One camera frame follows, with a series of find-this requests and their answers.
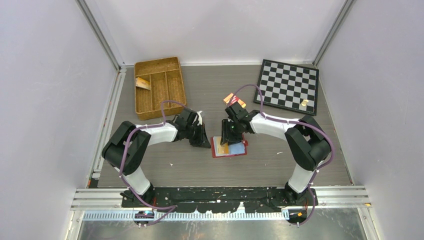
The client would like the woven wicker divided tray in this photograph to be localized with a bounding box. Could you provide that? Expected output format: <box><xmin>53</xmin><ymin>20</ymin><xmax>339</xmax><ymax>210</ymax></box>
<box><xmin>134</xmin><ymin>56</ymin><xmax>187</xmax><ymax>121</ymax></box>

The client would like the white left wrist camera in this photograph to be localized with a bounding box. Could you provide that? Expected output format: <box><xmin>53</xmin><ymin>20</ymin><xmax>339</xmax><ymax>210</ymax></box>
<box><xmin>196</xmin><ymin>110</ymin><xmax>203</xmax><ymax>126</ymax></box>

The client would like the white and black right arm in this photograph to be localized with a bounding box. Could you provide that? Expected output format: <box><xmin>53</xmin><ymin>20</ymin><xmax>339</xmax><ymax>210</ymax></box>
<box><xmin>220</xmin><ymin>103</ymin><xmax>333</xmax><ymax>205</ymax></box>

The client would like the tan card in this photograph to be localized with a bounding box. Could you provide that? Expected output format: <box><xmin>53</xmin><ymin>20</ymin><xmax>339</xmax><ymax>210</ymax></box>
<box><xmin>135</xmin><ymin>77</ymin><xmax>151</xmax><ymax>91</ymax></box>

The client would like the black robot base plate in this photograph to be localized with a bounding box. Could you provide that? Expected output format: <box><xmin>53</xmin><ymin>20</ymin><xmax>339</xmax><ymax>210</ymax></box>
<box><xmin>120</xmin><ymin>186</ymin><xmax>318</xmax><ymax>214</ymax></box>

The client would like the red and gold card box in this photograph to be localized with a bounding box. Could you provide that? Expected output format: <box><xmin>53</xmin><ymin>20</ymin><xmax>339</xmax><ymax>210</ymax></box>
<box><xmin>223</xmin><ymin>93</ymin><xmax>246</xmax><ymax>108</ymax></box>

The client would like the red leather card holder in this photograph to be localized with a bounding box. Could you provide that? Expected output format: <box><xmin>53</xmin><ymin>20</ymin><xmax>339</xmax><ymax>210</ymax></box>
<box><xmin>210</xmin><ymin>136</ymin><xmax>249</xmax><ymax>158</ymax></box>

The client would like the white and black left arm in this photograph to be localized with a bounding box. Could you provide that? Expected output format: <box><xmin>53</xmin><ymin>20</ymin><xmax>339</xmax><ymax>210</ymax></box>
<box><xmin>101</xmin><ymin>108</ymin><xmax>211</xmax><ymax>207</ymax></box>

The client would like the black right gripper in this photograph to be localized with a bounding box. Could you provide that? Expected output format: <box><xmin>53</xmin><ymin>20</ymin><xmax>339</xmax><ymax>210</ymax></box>
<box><xmin>221</xmin><ymin>118</ymin><xmax>244</xmax><ymax>146</ymax></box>

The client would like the yellow credit card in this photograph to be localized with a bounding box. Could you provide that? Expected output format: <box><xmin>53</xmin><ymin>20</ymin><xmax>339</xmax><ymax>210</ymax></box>
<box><xmin>214</xmin><ymin>136</ymin><xmax>230</xmax><ymax>156</ymax></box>

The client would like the black and white chessboard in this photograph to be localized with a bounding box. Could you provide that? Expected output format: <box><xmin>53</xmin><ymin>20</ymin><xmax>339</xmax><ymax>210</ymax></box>
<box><xmin>253</xmin><ymin>59</ymin><xmax>320</xmax><ymax>116</ymax></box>

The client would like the small wooden chess piece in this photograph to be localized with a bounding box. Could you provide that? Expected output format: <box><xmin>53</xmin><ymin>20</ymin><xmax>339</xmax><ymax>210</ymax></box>
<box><xmin>300</xmin><ymin>99</ymin><xmax>309</xmax><ymax>107</ymax></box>

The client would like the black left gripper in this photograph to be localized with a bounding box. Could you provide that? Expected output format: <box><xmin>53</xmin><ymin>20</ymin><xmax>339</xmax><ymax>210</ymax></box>
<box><xmin>185</xmin><ymin>122</ymin><xmax>211</xmax><ymax>148</ymax></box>

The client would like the aluminium frame rail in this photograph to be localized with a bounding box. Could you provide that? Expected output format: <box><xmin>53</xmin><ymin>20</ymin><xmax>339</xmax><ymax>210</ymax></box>
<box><xmin>88</xmin><ymin>65</ymin><xmax>127</xmax><ymax>182</ymax></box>

